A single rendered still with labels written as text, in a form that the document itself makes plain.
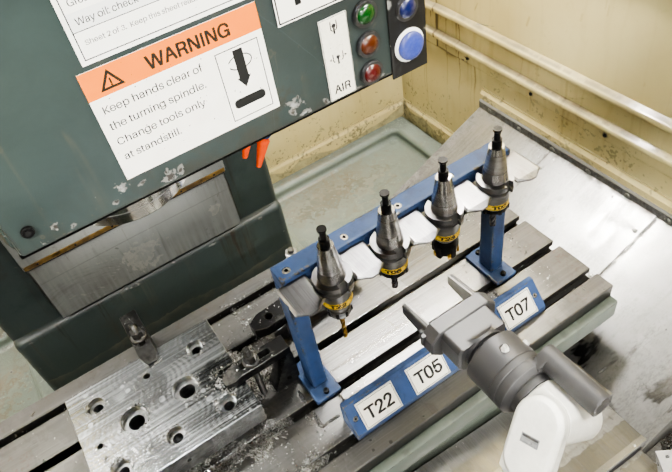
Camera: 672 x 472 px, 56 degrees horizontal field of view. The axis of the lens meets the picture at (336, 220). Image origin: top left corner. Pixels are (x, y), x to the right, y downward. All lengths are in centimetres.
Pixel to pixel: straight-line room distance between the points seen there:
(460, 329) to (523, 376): 11
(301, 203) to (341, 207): 13
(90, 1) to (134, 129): 11
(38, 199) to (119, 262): 93
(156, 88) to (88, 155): 8
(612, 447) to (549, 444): 58
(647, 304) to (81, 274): 123
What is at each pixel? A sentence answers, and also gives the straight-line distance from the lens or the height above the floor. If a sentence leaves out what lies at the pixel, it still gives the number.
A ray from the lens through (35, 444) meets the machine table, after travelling 139.
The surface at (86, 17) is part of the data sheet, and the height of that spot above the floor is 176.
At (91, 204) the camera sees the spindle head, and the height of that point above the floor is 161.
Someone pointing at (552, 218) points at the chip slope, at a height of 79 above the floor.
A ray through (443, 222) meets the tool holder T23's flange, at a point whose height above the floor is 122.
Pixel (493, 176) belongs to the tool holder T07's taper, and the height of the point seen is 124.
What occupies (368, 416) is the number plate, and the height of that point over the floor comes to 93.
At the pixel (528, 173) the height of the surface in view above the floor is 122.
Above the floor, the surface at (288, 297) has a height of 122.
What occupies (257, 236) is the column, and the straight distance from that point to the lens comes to 163.
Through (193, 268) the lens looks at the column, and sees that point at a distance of 160.
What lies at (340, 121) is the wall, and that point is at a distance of 210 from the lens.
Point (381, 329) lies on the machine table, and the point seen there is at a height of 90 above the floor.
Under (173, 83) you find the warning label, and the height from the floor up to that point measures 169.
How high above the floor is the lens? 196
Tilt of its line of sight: 45 degrees down
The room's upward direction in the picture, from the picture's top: 11 degrees counter-clockwise
